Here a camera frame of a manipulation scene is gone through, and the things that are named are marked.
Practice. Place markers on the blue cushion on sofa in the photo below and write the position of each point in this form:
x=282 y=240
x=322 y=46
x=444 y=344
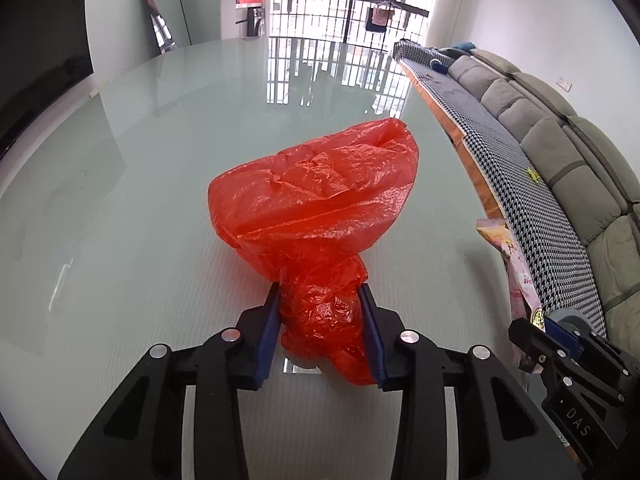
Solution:
x=438 y=67

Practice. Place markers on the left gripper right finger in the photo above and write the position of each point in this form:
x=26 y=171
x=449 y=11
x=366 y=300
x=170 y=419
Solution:
x=500 y=432

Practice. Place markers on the leaning floor mirror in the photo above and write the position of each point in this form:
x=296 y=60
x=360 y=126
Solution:
x=168 y=23

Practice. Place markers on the red plastic bag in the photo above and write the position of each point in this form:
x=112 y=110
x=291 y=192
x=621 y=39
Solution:
x=302 y=218

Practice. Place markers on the grey perforated trash basket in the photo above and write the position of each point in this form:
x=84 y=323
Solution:
x=570 y=320

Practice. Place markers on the houndstooth sofa cover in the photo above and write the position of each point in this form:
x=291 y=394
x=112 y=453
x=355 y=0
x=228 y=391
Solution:
x=496 y=165

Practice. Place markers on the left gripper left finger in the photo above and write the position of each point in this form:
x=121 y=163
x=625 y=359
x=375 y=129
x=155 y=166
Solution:
x=137 y=434

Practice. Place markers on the pink snack wrapper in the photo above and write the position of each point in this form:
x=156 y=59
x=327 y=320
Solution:
x=524 y=300

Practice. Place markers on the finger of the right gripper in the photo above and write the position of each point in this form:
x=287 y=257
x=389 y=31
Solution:
x=588 y=352
x=537 y=345

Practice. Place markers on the clothes drying rack stand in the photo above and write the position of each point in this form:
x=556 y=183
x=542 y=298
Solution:
x=378 y=21

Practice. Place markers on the small side table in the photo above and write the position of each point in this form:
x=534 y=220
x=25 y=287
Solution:
x=254 y=14

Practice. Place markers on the grey sectional sofa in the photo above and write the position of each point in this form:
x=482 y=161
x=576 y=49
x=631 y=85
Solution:
x=586 y=173

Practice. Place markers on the yellow toy on sofa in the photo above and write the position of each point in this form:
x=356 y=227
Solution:
x=533 y=175

